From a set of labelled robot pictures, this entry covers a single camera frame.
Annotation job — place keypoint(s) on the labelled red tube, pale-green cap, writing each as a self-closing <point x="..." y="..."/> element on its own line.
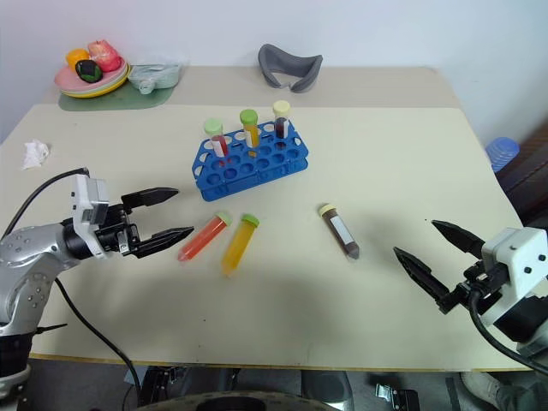
<point x="217" y="141"/>

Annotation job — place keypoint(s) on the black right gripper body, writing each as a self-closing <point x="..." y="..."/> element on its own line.
<point x="484" y="282"/>

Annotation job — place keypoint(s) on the black metal bracket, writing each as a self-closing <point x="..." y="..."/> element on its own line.
<point x="396" y="398"/>
<point x="160" y="381"/>

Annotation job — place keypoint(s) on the dark round base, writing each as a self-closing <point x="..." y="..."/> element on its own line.
<point x="222" y="402"/>

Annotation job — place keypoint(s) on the light grey sneaker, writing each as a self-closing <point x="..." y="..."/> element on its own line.
<point x="481" y="389"/>

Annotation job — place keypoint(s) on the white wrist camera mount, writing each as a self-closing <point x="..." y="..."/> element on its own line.
<point x="520" y="257"/>
<point x="87" y="201"/>

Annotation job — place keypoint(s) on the dark tube with cream cap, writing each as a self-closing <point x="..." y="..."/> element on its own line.
<point x="281" y="122"/>

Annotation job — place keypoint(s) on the green place mat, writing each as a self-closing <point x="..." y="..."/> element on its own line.
<point x="141" y="100"/>

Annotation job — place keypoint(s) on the blue test tube rack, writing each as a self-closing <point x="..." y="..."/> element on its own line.
<point x="240" y="180"/>

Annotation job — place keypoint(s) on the dark brown furniture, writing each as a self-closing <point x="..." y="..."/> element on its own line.
<point x="531" y="171"/>

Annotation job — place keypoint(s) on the orange toy fruit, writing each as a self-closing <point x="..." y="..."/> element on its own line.
<point x="77" y="55"/>

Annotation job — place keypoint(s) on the black and green toy food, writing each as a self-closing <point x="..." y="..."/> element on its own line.
<point x="88" y="70"/>

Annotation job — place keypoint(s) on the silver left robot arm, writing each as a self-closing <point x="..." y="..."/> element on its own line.
<point x="25" y="257"/>

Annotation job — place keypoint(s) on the pink-red toy food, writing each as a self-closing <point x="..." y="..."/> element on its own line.
<point x="105" y="55"/>

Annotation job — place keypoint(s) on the blue ribbed plastic bottle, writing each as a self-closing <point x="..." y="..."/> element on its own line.
<point x="502" y="154"/>

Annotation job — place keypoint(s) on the crumpled white tissue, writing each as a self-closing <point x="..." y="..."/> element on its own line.
<point x="34" y="155"/>

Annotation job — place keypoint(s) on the light green plate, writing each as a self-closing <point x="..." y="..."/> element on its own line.
<point x="123" y="79"/>

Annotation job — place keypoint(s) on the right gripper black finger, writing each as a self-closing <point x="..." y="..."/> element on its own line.
<point x="460" y="237"/>
<point x="421" y="276"/>

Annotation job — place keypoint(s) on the red-orange tube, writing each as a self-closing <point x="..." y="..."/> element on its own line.
<point x="203" y="237"/>

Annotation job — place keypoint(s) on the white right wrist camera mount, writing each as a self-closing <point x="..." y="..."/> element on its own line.
<point x="520" y="257"/>

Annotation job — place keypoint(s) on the orange tube with green cap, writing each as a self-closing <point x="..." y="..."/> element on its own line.
<point x="240" y="246"/>
<point x="250" y="128"/>

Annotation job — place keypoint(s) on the dark grey round object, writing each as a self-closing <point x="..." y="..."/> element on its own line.
<point x="327" y="391"/>

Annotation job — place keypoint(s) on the brown tube with cream cap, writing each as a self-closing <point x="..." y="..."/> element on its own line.
<point x="340" y="231"/>

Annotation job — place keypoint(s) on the pale teal plastic pouch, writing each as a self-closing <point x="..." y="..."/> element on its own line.
<point x="156" y="77"/>

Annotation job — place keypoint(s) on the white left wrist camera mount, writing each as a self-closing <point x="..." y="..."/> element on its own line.
<point x="87" y="201"/>

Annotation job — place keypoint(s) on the yellow plate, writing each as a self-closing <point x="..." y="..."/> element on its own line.
<point x="99" y="93"/>

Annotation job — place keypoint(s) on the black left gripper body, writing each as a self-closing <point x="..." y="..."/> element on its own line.
<point x="117" y="237"/>

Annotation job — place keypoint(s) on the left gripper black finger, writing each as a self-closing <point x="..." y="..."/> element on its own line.
<point x="167" y="240"/>
<point x="150" y="196"/>

